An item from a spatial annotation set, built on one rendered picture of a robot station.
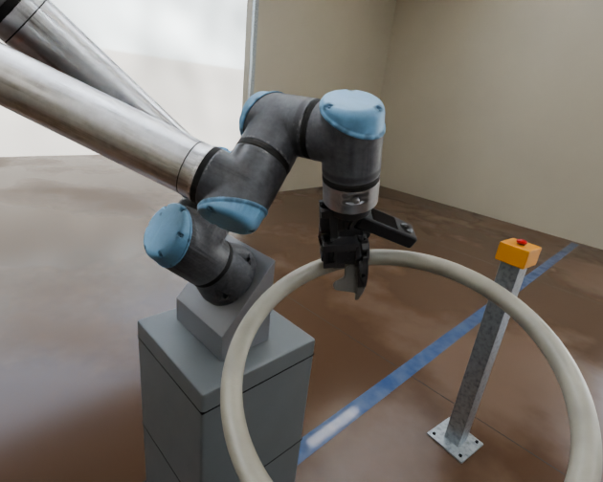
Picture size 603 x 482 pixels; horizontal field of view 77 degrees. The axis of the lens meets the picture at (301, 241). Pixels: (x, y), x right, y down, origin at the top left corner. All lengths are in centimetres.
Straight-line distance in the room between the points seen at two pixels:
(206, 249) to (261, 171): 46
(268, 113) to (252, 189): 12
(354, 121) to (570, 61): 627
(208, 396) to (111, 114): 70
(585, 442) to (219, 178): 55
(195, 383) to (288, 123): 71
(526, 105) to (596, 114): 87
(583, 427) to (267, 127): 55
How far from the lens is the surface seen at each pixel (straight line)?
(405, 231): 68
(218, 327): 109
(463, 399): 213
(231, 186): 54
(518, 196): 681
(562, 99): 668
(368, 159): 56
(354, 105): 55
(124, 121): 61
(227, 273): 104
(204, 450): 117
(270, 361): 113
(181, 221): 94
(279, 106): 60
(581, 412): 61
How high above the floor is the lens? 156
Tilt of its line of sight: 21 degrees down
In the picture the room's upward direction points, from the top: 7 degrees clockwise
